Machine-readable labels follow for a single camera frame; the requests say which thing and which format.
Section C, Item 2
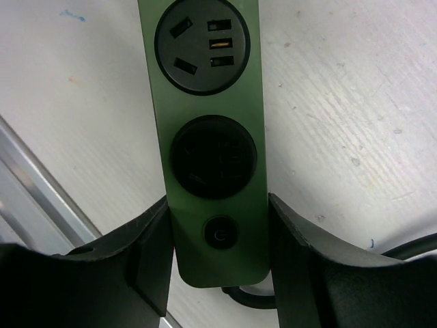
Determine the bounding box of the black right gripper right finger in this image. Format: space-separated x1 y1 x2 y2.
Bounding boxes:
269 194 436 327

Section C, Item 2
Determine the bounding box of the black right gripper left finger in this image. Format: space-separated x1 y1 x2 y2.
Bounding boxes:
1 198 173 327

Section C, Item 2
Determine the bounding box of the green power strip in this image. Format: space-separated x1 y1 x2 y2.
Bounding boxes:
138 1 270 288

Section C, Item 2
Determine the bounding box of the aluminium rail table edge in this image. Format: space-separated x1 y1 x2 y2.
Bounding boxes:
1 121 178 327

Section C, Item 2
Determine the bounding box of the black cable of green strip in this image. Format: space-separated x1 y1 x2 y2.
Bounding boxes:
220 232 437 308

